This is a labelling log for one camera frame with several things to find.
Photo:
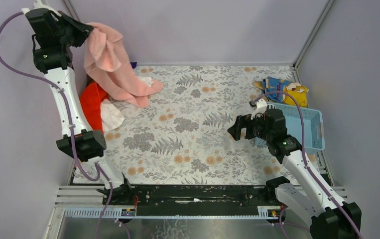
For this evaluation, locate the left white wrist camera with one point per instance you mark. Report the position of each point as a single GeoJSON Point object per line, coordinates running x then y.
{"type": "Point", "coordinates": [41, 4]}

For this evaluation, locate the white towel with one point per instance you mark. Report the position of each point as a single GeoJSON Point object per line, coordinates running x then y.
{"type": "Point", "coordinates": [111, 116]}

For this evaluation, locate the light blue plastic basket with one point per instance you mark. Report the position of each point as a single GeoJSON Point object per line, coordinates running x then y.
{"type": "Point", "coordinates": [314, 140]}

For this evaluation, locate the floral table cloth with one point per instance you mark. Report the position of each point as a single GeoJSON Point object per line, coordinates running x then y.
{"type": "Point", "coordinates": [182, 137]}

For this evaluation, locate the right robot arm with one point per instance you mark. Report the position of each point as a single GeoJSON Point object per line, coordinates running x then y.
{"type": "Point", "coordinates": [324, 211]}

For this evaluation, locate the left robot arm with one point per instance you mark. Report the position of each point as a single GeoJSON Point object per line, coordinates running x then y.
{"type": "Point", "coordinates": [79, 140]}

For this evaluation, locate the purple towel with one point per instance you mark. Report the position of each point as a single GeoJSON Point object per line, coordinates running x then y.
{"type": "Point", "coordinates": [133, 64]}

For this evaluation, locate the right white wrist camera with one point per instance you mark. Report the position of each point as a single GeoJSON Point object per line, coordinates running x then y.
{"type": "Point", "coordinates": [260, 107]}

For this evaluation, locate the pink towel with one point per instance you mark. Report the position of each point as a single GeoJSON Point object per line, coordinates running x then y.
{"type": "Point", "coordinates": [107, 63]}

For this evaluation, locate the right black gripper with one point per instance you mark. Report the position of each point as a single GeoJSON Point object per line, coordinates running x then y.
{"type": "Point", "coordinates": [247, 126]}

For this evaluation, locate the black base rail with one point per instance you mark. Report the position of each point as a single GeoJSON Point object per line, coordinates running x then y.
{"type": "Point", "coordinates": [193, 200]}

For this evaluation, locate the red orange towel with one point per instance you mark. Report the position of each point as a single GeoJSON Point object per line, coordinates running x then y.
{"type": "Point", "coordinates": [91, 100]}

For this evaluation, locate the blue yellow cartoon towel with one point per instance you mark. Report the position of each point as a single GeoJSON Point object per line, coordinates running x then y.
{"type": "Point", "coordinates": [280, 89]}

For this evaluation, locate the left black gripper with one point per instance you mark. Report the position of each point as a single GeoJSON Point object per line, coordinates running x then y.
{"type": "Point", "coordinates": [76, 29]}

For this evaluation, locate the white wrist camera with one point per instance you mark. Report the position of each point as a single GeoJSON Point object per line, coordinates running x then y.
{"type": "Point", "coordinates": [41, 4]}
{"type": "Point", "coordinates": [260, 107]}

